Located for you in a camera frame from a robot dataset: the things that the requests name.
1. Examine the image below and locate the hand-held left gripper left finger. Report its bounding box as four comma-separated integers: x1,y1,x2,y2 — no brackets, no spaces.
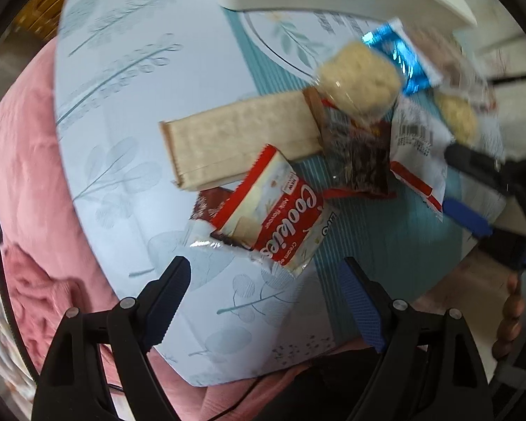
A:
31,254,192,421

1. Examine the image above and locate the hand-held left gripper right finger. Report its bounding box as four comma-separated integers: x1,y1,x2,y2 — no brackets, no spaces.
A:
338,256,496,421

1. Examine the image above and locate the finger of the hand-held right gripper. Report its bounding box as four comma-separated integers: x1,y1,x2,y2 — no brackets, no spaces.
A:
444,142,511,187
443,199,526,240

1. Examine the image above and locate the white packet red stripe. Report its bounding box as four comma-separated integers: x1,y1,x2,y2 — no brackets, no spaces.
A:
389,95,454,216

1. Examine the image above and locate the clear packet yellow crumbly biscuit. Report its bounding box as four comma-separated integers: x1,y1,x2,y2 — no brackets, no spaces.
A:
314,42,402,120
434,91,480,143

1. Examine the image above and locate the person's right hand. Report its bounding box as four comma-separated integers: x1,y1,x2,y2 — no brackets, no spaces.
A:
492,272,525,359

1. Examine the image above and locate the brown snack packet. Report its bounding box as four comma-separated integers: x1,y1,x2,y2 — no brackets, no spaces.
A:
188,188,246,250

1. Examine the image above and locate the clear packet pinkish snack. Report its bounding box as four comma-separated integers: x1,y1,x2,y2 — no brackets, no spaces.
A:
414,26,492,97

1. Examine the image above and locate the dark seed snack packet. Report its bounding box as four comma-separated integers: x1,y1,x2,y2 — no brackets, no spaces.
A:
319,101,397,200

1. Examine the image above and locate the blue foil snack packet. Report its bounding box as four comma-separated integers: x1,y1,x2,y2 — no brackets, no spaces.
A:
362,18,443,96

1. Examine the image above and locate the red white cookie packet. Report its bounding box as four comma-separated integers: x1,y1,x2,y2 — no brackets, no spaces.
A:
209,144,343,278

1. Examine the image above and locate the long beige wafer packet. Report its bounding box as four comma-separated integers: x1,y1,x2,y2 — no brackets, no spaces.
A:
159,91,322,191

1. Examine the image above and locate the pink blanket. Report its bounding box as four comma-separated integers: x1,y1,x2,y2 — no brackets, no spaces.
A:
0,35,360,421

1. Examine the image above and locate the floral cloth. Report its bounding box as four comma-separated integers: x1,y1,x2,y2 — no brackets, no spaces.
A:
0,267,36,408

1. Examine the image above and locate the brown wooden furniture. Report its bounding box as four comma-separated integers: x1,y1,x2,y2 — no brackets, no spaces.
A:
13,0,73,38

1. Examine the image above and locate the black cable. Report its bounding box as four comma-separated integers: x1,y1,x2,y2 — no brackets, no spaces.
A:
107,370,272,409

